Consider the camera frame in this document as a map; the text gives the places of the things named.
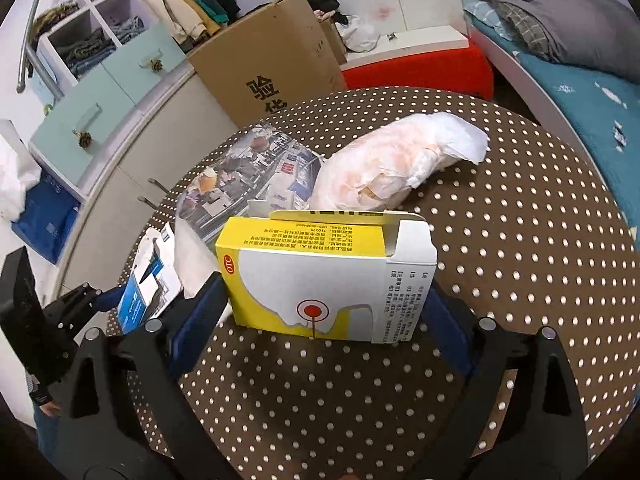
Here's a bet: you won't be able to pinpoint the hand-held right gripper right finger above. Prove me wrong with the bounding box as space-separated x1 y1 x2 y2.
420 280 588 480

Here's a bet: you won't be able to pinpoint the blue patterned bedsheet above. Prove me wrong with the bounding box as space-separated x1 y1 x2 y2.
465 10 640 191

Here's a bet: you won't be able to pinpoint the blue bag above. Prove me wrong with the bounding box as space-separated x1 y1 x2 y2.
11 172 81 265

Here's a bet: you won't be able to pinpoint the person's left forearm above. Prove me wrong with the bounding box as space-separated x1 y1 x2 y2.
27 370 63 418

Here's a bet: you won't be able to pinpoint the narrow teal drawer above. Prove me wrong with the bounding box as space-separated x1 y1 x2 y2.
100 22 188 93

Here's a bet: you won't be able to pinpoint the teal bunk bed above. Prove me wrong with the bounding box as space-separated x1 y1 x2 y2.
465 25 640 241

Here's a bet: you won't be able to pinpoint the wide teal drawer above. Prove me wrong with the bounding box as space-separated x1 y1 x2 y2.
30 65 126 171

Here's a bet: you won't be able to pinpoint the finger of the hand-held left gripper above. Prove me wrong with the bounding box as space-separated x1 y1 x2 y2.
47 284 126 321
47 310 121 356

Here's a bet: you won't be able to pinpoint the cream hanging jacket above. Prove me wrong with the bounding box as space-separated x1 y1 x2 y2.
127 0 208 43

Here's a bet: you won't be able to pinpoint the red bench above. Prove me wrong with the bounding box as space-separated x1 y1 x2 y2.
342 42 496 101

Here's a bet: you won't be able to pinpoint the plaid blanket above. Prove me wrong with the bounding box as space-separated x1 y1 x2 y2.
495 2 556 61

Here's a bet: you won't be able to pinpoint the round polka dot table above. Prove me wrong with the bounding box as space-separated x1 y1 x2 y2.
117 86 636 480

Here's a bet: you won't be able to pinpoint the blue checked pillow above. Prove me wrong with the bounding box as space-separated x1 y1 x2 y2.
462 0 506 28

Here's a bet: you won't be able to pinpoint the folded blue jeans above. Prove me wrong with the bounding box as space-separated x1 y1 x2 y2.
107 15 146 43

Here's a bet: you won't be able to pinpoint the olive clothes pile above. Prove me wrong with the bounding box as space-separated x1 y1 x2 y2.
30 2 78 43

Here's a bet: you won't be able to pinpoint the metal handrail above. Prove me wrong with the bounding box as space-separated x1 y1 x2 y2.
15 0 56 93

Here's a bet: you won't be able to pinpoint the white board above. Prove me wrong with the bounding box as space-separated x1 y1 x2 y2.
340 30 473 68

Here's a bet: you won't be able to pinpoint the black bag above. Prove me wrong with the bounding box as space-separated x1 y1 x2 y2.
304 0 351 26

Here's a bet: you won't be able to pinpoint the grey quilt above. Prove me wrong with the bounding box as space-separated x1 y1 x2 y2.
477 0 640 66

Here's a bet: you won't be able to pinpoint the white blue paper packet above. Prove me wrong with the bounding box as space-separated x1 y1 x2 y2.
117 224 183 335

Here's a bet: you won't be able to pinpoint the white crumpled plastic bag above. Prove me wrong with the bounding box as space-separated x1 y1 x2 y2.
305 112 491 211

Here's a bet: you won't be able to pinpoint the white low cabinet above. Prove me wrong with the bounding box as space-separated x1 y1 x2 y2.
55 67 241 301

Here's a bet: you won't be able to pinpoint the folded dark clothes stack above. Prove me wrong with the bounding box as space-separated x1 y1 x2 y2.
55 30 118 78

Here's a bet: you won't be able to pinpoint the large cardboard box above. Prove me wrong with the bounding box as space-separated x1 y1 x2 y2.
187 0 348 128

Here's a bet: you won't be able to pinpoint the yellow white medicine box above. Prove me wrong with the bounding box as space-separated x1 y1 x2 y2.
215 208 438 345

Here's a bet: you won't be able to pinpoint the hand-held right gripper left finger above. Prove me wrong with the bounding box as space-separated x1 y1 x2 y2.
55 271 241 480

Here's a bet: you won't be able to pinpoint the mustard hanging garment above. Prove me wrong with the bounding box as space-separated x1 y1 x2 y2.
152 0 221 36

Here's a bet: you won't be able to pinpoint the printed newspaper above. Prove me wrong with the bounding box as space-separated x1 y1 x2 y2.
176 124 326 248

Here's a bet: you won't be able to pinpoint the small cardboard box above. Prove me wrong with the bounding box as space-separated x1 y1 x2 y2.
320 15 348 66

